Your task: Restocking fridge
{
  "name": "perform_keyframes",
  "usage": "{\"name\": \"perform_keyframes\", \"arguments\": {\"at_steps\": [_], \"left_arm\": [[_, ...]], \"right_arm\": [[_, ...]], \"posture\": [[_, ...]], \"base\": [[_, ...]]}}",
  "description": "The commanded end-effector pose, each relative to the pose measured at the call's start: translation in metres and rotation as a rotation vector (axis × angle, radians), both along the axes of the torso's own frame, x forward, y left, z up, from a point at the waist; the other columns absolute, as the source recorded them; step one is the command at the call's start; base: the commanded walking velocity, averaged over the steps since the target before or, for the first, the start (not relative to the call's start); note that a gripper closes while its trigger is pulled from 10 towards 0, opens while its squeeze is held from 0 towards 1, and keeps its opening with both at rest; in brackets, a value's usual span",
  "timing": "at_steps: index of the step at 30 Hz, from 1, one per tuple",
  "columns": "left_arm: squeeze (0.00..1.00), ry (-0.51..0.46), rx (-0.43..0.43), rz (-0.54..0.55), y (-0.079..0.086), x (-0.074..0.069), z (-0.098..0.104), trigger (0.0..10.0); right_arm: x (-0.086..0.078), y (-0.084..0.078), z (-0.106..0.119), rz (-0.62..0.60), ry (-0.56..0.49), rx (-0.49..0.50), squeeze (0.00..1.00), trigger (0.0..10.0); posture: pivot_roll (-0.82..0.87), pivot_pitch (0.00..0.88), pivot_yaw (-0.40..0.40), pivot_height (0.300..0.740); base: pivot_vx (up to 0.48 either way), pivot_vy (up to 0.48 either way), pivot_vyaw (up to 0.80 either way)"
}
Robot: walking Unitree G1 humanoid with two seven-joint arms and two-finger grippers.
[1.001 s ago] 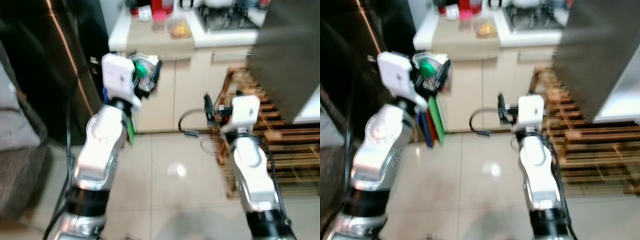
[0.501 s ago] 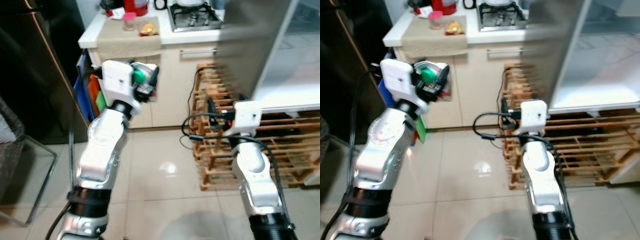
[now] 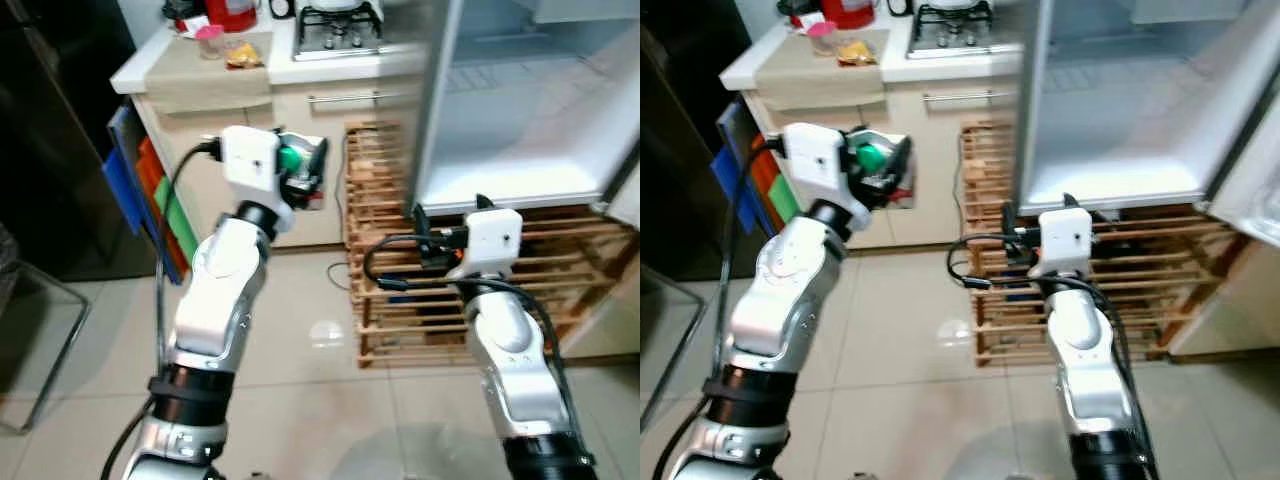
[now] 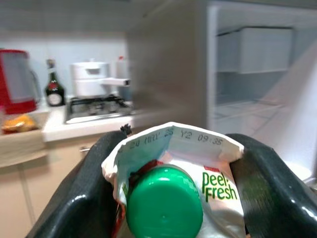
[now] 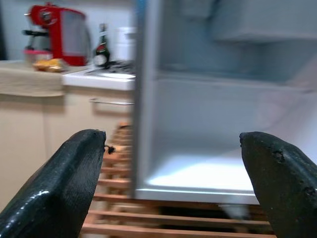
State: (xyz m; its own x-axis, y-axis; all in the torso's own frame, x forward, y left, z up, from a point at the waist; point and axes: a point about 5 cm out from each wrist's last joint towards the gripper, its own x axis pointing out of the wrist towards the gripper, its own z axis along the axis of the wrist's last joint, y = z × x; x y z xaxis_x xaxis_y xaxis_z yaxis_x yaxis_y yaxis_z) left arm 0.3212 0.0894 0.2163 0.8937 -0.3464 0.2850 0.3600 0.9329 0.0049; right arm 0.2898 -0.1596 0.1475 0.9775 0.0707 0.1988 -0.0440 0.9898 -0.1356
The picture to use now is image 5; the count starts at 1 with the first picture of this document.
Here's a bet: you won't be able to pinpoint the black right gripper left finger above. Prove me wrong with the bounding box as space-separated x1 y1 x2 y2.
0 128 116 238

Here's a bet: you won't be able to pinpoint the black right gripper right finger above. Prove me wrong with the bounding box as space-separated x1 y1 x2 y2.
239 131 317 238

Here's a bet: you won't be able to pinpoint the silver fridge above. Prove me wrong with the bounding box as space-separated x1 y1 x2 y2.
131 0 317 205

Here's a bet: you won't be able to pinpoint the beige kitchen cabinet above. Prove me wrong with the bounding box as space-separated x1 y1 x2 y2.
0 85 136 209

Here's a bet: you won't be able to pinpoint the white counter top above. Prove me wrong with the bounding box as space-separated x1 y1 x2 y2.
61 65 136 91

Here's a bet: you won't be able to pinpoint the wooden slat rack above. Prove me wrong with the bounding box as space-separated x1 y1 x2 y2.
81 121 275 238

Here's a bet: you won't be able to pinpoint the bread pieces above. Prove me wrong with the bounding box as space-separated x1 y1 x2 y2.
32 59 66 73

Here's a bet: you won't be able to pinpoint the black stove grate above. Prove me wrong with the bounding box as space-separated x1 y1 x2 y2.
104 60 136 74

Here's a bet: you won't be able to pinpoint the container with pink lid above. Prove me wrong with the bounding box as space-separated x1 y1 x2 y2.
23 48 54 66

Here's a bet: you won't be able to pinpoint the dark glass bottle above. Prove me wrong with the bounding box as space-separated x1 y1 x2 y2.
93 23 112 67

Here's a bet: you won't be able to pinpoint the red coffee machine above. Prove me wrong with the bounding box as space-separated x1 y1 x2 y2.
22 2 91 67

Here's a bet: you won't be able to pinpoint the white canister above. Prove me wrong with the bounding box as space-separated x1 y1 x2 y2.
115 26 137 62

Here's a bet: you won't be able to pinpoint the silver cabinet handle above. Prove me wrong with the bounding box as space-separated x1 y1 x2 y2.
89 98 134 106

